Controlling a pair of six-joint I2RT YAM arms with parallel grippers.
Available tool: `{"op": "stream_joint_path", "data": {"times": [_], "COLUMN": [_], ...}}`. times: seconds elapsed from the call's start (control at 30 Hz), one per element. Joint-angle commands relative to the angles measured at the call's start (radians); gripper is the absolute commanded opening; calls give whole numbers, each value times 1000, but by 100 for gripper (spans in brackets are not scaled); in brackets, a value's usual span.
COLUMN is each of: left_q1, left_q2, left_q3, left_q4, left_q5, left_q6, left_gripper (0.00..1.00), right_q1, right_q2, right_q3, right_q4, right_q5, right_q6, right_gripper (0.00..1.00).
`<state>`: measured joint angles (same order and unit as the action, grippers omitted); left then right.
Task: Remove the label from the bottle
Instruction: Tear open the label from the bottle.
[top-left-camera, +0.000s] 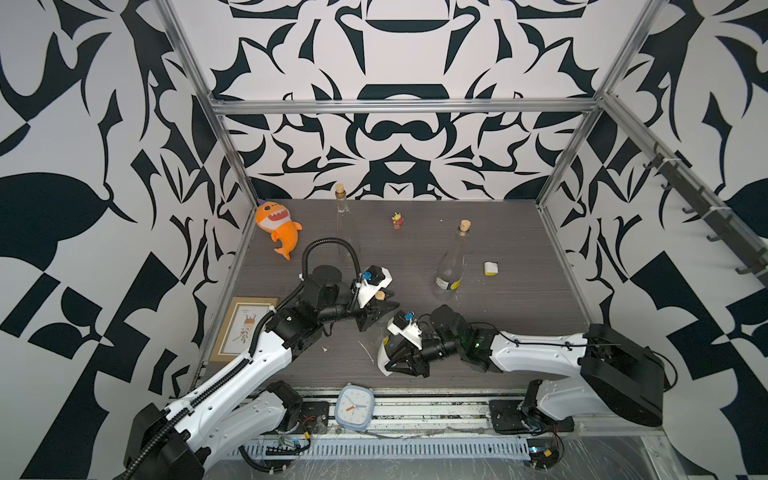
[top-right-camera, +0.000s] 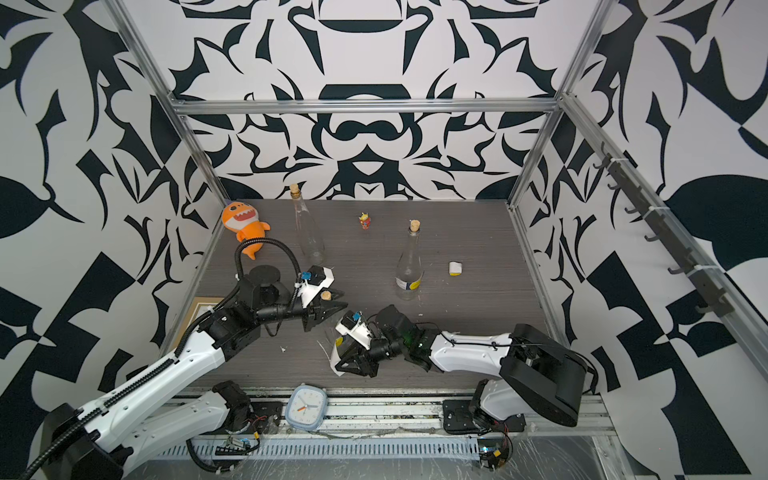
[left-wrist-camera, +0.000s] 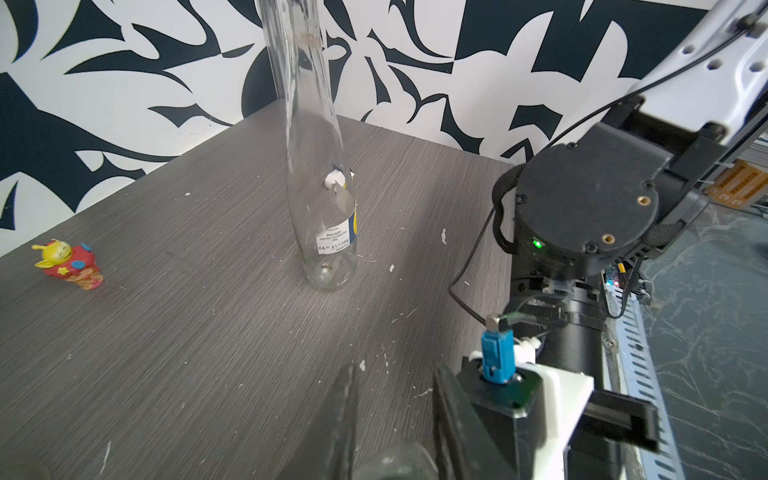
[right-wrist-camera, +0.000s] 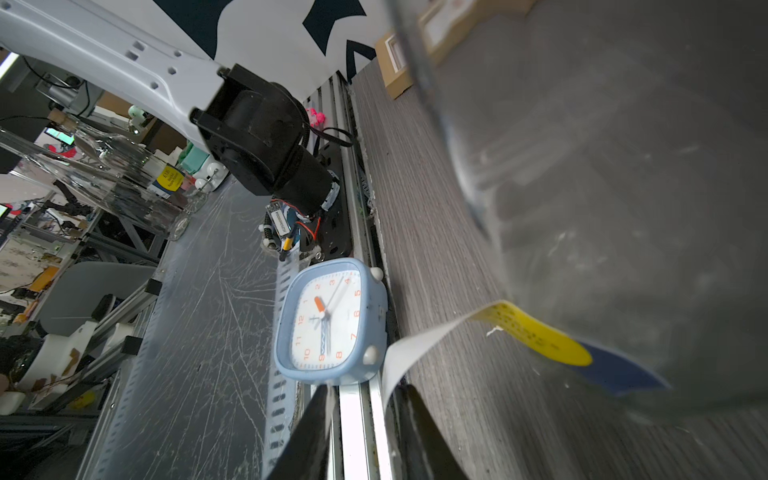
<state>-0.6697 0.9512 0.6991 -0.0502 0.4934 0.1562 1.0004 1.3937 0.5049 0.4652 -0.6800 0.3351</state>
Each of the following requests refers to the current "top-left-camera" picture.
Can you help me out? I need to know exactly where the clear glass bottle with cork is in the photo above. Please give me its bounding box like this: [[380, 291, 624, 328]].
[[334, 183, 360, 255]]

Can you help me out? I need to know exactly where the small clear bottle with cork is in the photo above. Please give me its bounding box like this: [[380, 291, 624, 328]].
[[369, 289, 400, 349]]

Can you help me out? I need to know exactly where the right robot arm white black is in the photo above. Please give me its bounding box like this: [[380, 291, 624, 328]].
[[377, 305, 666, 432]]

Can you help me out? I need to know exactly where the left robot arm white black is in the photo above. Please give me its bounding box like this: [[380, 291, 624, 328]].
[[121, 265, 399, 479]]

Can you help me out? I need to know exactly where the tall clear bottle yellow label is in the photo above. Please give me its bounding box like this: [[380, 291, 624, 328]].
[[433, 219, 471, 300]]

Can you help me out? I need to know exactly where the light blue alarm clock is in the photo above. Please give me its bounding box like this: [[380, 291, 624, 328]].
[[334, 384, 375, 432]]

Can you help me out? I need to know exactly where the small red yellow toy figure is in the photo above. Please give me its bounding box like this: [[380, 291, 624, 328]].
[[392, 212, 403, 230]]

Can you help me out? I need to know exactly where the orange shark plush toy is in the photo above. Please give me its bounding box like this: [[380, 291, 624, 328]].
[[255, 201, 303, 260]]

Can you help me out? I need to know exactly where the green circuit board right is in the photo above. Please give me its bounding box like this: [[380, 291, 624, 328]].
[[524, 436, 562, 471]]

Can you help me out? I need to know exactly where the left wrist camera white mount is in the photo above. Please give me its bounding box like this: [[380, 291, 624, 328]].
[[352, 265, 393, 308]]

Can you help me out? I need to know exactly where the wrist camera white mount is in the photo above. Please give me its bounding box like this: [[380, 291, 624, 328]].
[[387, 310, 422, 350], [352, 265, 393, 308]]

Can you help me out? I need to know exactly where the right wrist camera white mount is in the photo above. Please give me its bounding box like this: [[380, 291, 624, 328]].
[[387, 310, 422, 350]]

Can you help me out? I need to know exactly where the white slotted cable duct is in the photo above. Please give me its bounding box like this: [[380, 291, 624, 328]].
[[244, 437, 530, 461]]

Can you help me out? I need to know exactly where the wooden picture frame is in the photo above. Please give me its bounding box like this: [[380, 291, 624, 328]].
[[208, 297, 278, 363]]

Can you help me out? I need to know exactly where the circuit board with wires left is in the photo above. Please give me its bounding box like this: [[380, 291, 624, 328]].
[[263, 431, 312, 457]]

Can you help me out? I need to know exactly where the black wall hook rack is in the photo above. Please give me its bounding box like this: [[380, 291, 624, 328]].
[[643, 141, 767, 289]]

